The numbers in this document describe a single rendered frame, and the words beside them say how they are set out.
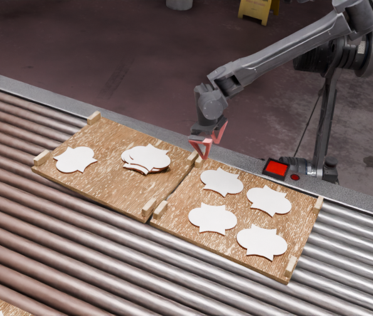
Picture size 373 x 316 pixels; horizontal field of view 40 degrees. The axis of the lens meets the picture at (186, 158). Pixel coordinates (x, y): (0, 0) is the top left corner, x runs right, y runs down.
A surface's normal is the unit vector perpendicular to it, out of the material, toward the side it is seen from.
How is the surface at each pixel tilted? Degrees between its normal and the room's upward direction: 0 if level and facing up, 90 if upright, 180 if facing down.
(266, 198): 0
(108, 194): 0
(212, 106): 80
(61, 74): 0
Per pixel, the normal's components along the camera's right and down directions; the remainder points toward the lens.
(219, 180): 0.08, -0.78
